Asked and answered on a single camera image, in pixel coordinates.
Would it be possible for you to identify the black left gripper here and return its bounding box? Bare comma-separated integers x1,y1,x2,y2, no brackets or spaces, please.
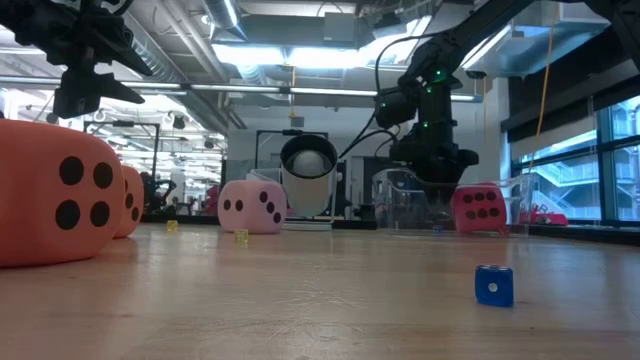
49,0,154,120

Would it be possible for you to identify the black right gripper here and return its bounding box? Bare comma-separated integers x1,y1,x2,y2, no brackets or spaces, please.
389,78,480,222

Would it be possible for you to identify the large red foam die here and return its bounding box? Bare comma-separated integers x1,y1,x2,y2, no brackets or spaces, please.
451,182,509,235

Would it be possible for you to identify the large orange foam die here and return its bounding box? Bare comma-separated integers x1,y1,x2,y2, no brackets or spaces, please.
0,118,126,269
113,164,146,240

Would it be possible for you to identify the large pink foam die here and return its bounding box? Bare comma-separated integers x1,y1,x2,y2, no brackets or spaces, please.
217,179,289,235

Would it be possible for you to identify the clear plastic container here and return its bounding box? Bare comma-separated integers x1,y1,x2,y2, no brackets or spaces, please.
370,167,534,236

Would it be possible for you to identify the red background object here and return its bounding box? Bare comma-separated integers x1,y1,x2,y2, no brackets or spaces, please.
519,202,570,227

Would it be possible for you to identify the long ceiling light strip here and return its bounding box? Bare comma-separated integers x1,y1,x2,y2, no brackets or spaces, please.
0,74,484,104

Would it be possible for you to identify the white air unit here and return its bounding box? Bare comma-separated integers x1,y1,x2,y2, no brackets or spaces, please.
514,0,614,36

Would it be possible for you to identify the black rack frame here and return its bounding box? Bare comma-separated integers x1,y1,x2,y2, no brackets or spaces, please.
82,118,162,214

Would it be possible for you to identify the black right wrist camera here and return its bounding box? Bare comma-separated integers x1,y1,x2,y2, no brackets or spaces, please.
374,88,417,130

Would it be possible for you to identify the white webcam with cable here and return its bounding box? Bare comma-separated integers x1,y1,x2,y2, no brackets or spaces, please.
278,133,344,232

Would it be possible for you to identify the silver ventilation duct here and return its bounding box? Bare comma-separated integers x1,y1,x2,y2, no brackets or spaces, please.
202,0,249,41

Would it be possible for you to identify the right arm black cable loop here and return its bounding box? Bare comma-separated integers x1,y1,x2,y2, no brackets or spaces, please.
339,29,451,161

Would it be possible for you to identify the yellow hanging cord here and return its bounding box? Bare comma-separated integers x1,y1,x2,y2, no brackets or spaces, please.
527,0,559,171

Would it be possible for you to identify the black aluminium table frame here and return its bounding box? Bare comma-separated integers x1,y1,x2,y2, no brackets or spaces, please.
139,212,640,247

